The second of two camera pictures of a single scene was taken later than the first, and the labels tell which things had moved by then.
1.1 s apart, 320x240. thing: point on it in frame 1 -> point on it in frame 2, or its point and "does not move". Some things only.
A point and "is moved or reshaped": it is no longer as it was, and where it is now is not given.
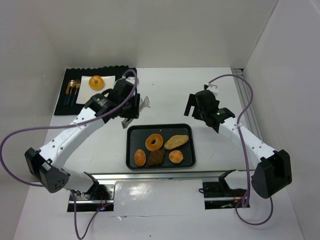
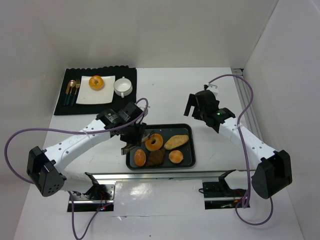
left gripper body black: x=135 y=106 -> x=133 y=139
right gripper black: x=194 y=107 does not move
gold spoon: x=72 y=83 does not move
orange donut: x=96 y=83 does not move
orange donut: x=158 y=144 does not move
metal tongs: x=142 y=104 is moved or reshaped
